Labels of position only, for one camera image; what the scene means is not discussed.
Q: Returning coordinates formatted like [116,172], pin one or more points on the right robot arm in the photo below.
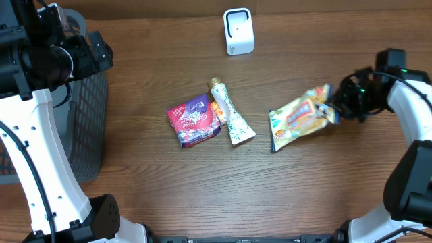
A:
[391,86]

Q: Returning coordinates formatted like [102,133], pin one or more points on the dark grey plastic basket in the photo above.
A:
[80,112]

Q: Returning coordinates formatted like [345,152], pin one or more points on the purple red pad package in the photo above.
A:
[194,121]

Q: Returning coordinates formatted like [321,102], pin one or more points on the white bottle gold cap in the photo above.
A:
[239,130]

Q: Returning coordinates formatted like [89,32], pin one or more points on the white barcode scanner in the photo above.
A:
[239,33]

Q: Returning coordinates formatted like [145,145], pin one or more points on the yellow wipes package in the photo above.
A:
[302,116]

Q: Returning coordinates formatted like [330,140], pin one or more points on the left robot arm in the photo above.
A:
[59,209]

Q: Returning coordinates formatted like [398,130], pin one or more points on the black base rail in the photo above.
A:
[307,238]

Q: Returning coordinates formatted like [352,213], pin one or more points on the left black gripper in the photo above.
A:
[90,64]

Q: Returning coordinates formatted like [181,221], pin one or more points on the small orange packet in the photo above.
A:
[219,113]

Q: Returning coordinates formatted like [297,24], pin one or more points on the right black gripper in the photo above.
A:
[340,98]

